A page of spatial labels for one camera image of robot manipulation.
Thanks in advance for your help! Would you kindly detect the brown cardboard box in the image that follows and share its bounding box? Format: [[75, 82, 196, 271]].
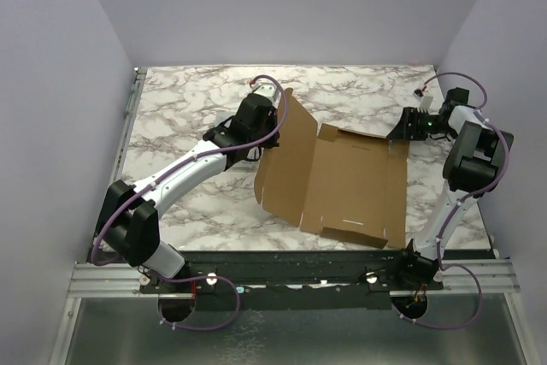
[[254, 90, 409, 249]]

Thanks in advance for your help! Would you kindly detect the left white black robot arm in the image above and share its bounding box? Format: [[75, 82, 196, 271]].
[[91, 84, 283, 292]]

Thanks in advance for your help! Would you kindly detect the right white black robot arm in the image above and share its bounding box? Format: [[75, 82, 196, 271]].
[[387, 87, 514, 289]]

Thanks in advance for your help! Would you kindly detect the clear plastic screw organizer box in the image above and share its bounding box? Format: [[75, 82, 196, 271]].
[[215, 111, 234, 127]]

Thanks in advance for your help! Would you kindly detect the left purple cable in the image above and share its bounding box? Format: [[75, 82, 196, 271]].
[[90, 75, 288, 333]]

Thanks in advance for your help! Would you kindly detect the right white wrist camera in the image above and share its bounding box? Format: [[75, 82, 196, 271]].
[[413, 88, 433, 113]]

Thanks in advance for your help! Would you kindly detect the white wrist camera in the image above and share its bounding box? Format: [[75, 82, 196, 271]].
[[252, 83, 279, 105], [413, 88, 433, 113]]

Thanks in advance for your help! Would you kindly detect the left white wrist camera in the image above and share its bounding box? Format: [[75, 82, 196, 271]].
[[252, 83, 279, 105]]

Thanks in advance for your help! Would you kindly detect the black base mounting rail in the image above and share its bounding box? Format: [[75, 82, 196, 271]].
[[140, 250, 443, 310]]

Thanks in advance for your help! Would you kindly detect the aluminium extrusion frame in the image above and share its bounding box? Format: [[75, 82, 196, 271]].
[[49, 68, 148, 364]]

